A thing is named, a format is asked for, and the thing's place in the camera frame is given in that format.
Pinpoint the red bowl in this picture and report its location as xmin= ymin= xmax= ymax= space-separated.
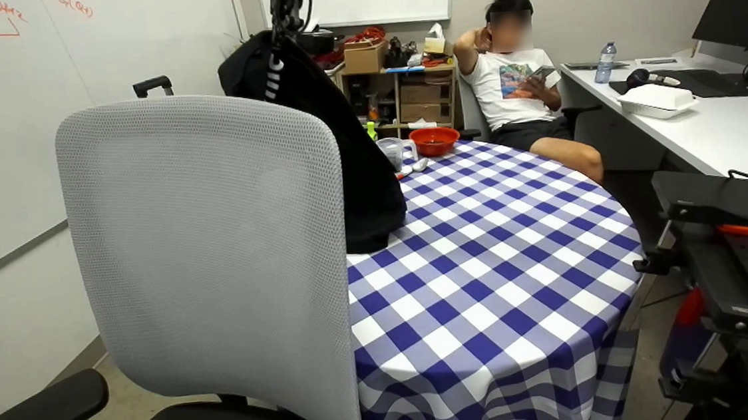
xmin=408 ymin=125 xmax=463 ymax=160

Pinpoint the black desk mat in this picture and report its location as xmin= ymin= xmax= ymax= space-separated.
xmin=608 ymin=62 xmax=748 ymax=108

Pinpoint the person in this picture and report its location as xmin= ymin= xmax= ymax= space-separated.
xmin=449 ymin=0 xmax=607 ymax=195

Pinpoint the white desk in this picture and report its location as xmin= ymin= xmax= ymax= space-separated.
xmin=559 ymin=49 xmax=748 ymax=203

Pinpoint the tissue box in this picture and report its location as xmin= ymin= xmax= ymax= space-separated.
xmin=421 ymin=21 xmax=455 ymax=59

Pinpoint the grey tablet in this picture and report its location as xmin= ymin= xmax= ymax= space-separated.
xmin=562 ymin=58 xmax=631 ymax=74

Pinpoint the cardboard box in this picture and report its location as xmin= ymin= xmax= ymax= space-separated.
xmin=341 ymin=38 xmax=392 ymax=77

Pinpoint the white takeaway container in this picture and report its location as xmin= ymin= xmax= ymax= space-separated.
xmin=616 ymin=80 xmax=702 ymax=124

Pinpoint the clear plastic cup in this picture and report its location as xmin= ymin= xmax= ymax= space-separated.
xmin=376 ymin=135 xmax=421 ymax=174

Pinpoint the black suitcase handle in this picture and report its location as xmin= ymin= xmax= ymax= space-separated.
xmin=131 ymin=75 xmax=175 ymax=100

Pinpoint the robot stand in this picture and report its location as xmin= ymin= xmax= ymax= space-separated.
xmin=626 ymin=163 xmax=748 ymax=420

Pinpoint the orange clamp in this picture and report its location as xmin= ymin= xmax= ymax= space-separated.
xmin=715 ymin=221 xmax=748 ymax=241

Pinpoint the black towel with white print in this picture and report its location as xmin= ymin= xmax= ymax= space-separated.
xmin=215 ymin=19 xmax=412 ymax=264

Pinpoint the coil of orange cable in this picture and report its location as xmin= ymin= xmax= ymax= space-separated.
xmin=342 ymin=25 xmax=389 ymax=47

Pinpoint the large wall whiteboard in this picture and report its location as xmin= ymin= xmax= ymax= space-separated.
xmin=0 ymin=0 xmax=267 ymax=288

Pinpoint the black pot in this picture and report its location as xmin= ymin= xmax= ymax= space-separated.
xmin=297 ymin=27 xmax=339 ymax=59

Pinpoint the blue white checkered tablecloth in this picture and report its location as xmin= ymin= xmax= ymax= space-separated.
xmin=336 ymin=125 xmax=659 ymax=420

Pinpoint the clear water bottle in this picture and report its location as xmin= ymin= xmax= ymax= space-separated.
xmin=591 ymin=41 xmax=620 ymax=85

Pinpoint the wooden shelf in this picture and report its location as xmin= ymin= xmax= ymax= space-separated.
xmin=335 ymin=61 xmax=464 ymax=145

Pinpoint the grey mesh office chair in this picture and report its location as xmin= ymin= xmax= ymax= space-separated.
xmin=0 ymin=82 xmax=372 ymax=420

